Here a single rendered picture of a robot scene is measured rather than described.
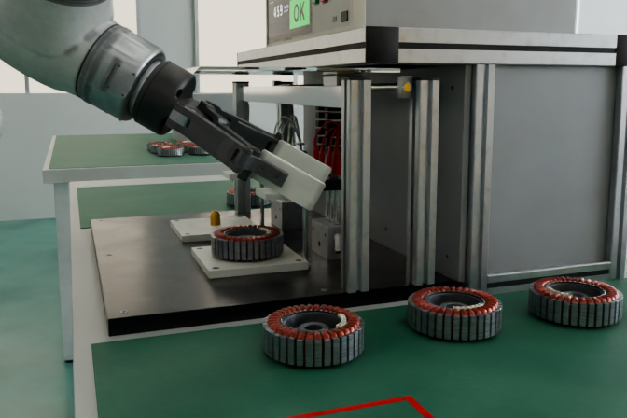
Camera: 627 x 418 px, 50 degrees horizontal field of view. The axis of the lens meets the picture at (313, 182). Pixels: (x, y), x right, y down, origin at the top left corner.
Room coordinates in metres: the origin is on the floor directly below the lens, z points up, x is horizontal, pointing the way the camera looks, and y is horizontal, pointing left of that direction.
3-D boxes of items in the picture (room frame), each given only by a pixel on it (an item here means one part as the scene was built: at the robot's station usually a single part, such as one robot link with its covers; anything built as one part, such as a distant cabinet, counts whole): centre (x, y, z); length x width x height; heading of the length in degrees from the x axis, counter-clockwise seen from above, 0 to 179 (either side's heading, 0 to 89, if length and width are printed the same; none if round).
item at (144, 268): (1.14, 0.13, 0.76); 0.64 x 0.47 x 0.02; 20
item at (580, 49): (1.24, -0.16, 1.09); 0.68 x 0.44 x 0.05; 20
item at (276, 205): (1.29, 0.05, 0.80); 0.07 x 0.05 x 0.06; 20
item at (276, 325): (0.71, 0.00, 0.77); 0.11 x 0.11 x 0.04
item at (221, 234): (1.02, 0.10, 0.80); 0.11 x 0.11 x 0.04
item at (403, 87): (1.19, -0.02, 1.04); 0.62 x 0.02 x 0.03; 20
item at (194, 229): (1.24, 0.19, 0.78); 0.15 x 0.15 x 0.01; 20
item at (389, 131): (1.22, -0.09, 0.92); 0.66 x 0.01 x 0.30; 20
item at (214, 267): (1.02, 0.10, 0.78); 0.15 x 0.15 x 0.01; 20
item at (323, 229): (1.07, -0.03, 0.80); 0.07 x 0.05 x 0.06; 20
